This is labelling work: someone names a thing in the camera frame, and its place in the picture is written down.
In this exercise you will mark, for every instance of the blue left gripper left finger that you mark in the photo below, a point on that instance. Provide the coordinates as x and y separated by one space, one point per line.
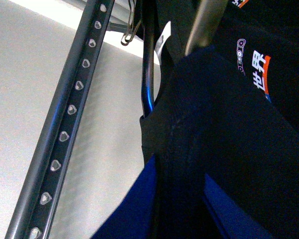
133 216

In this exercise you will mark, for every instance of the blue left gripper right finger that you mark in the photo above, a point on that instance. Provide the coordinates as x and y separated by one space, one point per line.
230 219

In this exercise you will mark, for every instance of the black garment with ribbed cuff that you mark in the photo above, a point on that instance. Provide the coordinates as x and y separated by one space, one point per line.
262 179

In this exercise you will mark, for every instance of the black printed t-shirt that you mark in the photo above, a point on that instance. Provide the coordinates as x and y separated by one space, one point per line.
243 88

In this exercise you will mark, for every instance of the silver metal rod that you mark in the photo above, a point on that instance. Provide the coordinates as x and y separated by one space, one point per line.
208 16

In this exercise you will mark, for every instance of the dark metal vertical tube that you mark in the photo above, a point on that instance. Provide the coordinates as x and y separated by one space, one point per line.
147 93

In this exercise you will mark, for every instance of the perforated dark metal rail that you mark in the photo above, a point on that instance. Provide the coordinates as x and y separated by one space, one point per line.
35 209

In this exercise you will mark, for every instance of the metal wire hook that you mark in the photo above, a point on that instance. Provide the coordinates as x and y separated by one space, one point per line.
132 27

